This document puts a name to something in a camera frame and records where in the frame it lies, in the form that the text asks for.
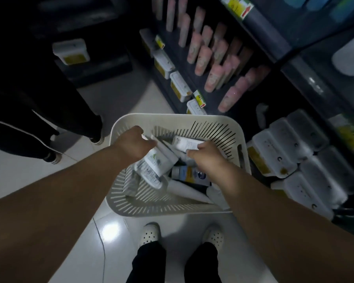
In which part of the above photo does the person's right hand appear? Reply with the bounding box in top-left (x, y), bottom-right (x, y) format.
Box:
top-left (186, 140), bottom-right (229, 177)

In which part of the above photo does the person's left hand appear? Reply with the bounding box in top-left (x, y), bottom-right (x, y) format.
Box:
top-left (112, 125), bottom-right (157, 167)

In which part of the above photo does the Nivea Men tube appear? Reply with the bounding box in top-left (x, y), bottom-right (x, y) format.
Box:
top-left (171, 166), bottom-right (210, 187)

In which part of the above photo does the pile of tubes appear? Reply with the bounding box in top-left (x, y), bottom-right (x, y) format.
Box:
top-left (122, 135), bottom-right (230, 211)

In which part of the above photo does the cream slotted plastic basket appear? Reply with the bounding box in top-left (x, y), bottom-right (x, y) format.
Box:
top-left (105, 113), bottom-right (252, 218)

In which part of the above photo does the dark grey shelf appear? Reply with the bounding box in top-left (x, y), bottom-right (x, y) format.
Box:
top-left (129, 0), bottom-right (354, 242)

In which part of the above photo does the person's left forearm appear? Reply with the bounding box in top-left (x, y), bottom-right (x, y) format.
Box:
top-left (0, 145), bottom-right (127, 283)

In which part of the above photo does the person's right forearm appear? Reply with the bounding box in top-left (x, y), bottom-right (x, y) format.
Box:
top-left (215, 165), bottom-right (354, 283)

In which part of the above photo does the person's right white shoe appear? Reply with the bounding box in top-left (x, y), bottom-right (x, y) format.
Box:
top-left (202, 225), bottom-right (225, 251)

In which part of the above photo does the person's white shoe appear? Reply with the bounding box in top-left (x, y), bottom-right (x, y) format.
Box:
top-left (138, 222), bottom-right (162, 248)
top-left (202, 225), bottom-right (225, 251)

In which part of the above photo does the person's left white shoe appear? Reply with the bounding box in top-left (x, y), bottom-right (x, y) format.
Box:
top-left (138, 222), bottom-right (162, 248)

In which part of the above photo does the small white plastic object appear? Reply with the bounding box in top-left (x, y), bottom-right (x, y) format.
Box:
top-left (256, 103), bottom-right (269, 130)

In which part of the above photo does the stack of white hinged packs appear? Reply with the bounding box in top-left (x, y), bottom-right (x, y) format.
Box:
top-left (246, 108), bottom-right (354, 221)

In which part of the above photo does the black side shelving unit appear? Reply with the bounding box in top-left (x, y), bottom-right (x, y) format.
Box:
top-left (26, 0), bottom-right (133, 89)

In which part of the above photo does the row of pink tall bottles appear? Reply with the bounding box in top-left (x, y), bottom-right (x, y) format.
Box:
top-left (152, 0), bottom-right (271, 113)

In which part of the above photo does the white cleaner bottle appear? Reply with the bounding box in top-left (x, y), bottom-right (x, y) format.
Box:
top-left (332, 29), bottom-right (354, 77)

